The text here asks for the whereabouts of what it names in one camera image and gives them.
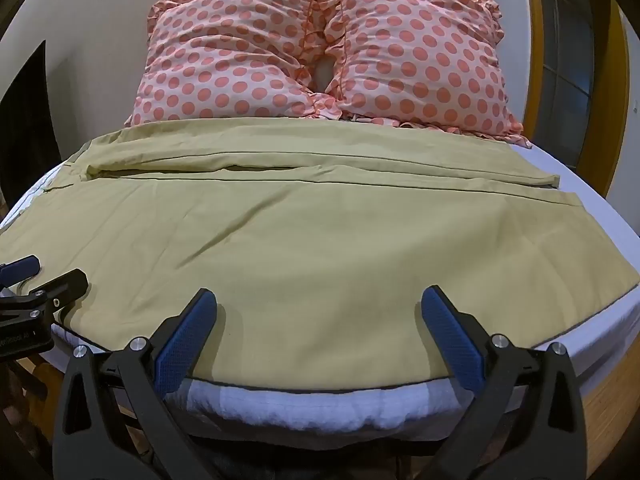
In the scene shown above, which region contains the white bed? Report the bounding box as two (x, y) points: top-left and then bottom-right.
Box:
(0, 132), (640, 461)

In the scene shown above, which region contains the polka dot pillow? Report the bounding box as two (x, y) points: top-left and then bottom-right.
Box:
(290, 0), (524, 142)
(123, 0), (331, 128)

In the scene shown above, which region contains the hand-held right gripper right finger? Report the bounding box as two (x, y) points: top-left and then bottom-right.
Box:
(421, 285), (589, 480)

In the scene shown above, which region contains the yellow-green bed sheet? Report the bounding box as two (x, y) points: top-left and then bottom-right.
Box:
(0, 117), (640, 392)

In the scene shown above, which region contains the dark wall panel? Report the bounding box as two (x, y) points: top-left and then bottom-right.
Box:
(0, 40), (55, 223)

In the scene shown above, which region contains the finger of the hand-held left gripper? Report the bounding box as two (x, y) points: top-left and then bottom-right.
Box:
(10, 268), (89, 322)
(0, 255), (41, 286)

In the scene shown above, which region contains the yellow framed window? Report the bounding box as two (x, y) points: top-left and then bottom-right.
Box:
(432, 0), (632, 200)

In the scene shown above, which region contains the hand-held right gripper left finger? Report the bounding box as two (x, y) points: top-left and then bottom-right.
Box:
(52, 288), (219, 480)

